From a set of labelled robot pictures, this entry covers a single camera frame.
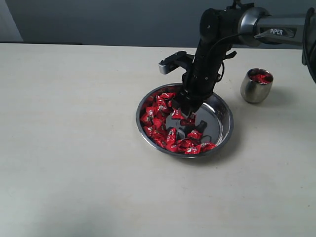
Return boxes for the round stainless steel plate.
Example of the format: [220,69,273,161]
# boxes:
[136,83,234,158]

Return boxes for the black cable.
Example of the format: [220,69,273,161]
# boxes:
[214,50,237,82]

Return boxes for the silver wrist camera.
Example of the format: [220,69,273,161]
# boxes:
[158,51,194,75]

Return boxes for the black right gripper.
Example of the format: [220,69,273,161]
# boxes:
[172,41,232,117]

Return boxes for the stainless steel cup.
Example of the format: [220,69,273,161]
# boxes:
[240,68,274,104]

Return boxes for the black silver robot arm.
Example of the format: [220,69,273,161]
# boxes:
[172,0,316,118]

